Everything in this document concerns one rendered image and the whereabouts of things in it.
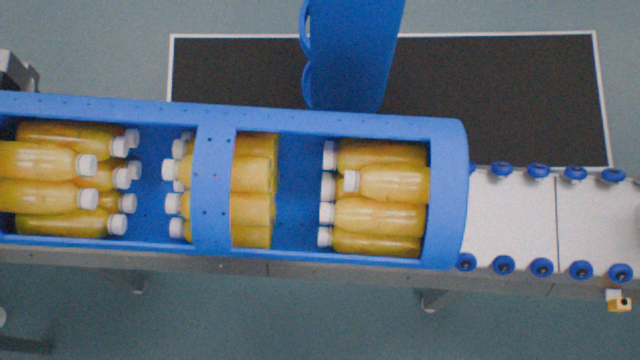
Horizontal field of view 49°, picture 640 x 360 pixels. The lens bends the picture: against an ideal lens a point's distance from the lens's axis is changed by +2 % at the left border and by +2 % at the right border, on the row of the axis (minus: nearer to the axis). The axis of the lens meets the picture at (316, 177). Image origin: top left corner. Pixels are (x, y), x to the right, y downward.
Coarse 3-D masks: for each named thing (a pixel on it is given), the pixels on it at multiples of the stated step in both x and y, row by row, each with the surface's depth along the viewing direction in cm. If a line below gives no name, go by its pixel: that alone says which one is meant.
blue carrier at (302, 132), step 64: (0, 128) 132; (128, 128) 140; (192, 128) 139; (256, 128) 119; (320, 128) 120; (384, 128) 120; (448, 128) 121; (128, 192) 143; (192, 192) 116; (320, 192) 143; (448, 192) 115; (256, 256) 125; (320, 256) 123; (448, 256) 120
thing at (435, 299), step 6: (432, 288) 212; (426, 294) 223; (432, 294) 211; (438, 294) 200; (444, 294) 191; (450, 294) 189; (456, 294) 189; (462, 294) 187; (426, 300) 222; (432, 300) 210; (438, 300) 203; (444, 300) 202; (450, 300) 201; (426, 306) 222; (432, 306) 218; (438, 306) 217
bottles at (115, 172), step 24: (48, 120) 135; (72, 120) 135; (336, 144) 135; (408, 144) 133; (120, 168) 138; (120, 192) 138; (336, 192) 130; (24, 216) 129; (48, 216) 129; (72, 216) 129; (96, 216) 130; (120, 216) 131; (192, 240) 130; (240, 240) 129; (264, 240) 129; (336, 240) 129; (360, 240) 128; (384, 240) 128; (408, 240) 128
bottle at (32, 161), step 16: (0, 144) 123; (16, 144) 123; (32, 144) 124; (48, 144) 124; (0, 160) 122; (16, 160) 122; (32, 160) 122; (48, 160) 122; (64, 160) 122; (0, 176) 124; (16, 176) 123; (32, 176) 123; (48, 176) 123; (64, 176) 123
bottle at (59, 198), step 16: (0, 192) 125; (16, 192) 125; (32, 192) 125; (48, 192) 125; (64, 192) 125; (80, 192) 126; (0, 208) 126; (16, 208) 126; (32, 208) 125; (48, 208) 125; (64, 208) 125; (80, 208) 127
